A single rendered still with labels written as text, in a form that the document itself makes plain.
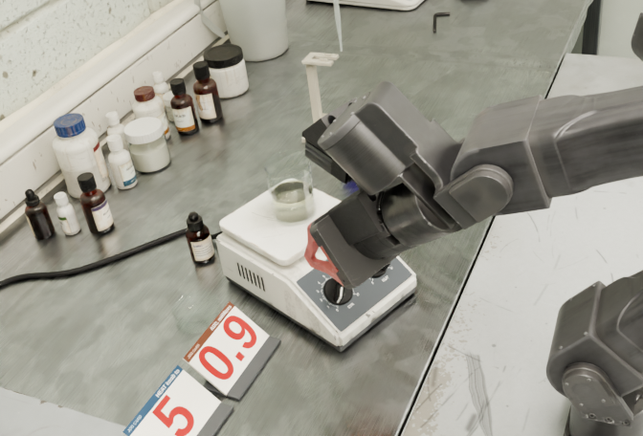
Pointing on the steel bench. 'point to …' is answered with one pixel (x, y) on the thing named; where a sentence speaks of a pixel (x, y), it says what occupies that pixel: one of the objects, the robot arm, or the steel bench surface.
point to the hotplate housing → (247, 258)
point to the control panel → (374, 287)
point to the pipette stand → (317, 79)
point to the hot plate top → (255, 227)
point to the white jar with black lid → (227, 70)
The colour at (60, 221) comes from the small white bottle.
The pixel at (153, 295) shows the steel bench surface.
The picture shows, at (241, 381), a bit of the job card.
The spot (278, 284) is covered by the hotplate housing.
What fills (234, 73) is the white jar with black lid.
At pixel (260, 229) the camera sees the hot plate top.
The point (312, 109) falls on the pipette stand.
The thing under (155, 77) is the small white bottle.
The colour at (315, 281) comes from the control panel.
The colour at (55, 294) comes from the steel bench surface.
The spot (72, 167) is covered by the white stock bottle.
